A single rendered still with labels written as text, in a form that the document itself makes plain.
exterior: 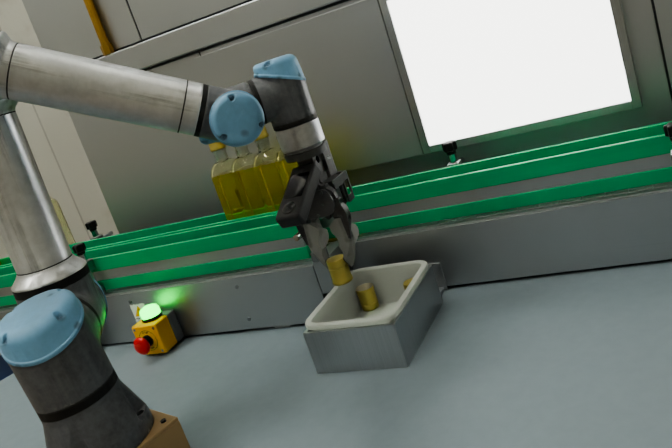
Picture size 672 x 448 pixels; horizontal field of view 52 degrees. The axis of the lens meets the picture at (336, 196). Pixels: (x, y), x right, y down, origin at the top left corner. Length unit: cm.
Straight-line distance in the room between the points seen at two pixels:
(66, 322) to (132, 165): 94
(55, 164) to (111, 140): 260
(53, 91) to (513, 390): 73
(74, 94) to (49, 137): 356
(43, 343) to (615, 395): 74
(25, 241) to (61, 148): 342
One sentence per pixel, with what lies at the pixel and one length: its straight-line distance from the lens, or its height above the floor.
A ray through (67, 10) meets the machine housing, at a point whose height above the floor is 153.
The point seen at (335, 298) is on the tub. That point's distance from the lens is 128.
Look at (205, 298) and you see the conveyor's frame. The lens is 152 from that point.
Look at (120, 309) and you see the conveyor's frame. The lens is 169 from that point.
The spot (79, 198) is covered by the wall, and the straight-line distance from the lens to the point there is 456.
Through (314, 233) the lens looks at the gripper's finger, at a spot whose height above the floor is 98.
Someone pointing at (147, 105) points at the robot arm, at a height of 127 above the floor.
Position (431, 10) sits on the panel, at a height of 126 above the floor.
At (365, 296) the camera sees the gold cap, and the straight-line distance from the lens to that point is 132.
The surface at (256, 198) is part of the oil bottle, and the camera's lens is 150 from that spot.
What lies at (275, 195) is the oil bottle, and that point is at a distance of 147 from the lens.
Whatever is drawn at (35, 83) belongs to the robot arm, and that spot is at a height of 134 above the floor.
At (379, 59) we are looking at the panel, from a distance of 146.
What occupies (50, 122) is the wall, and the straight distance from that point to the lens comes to 454.
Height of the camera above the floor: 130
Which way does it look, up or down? 13 degrees down
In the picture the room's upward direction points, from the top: 18 degrees counter-clockwise
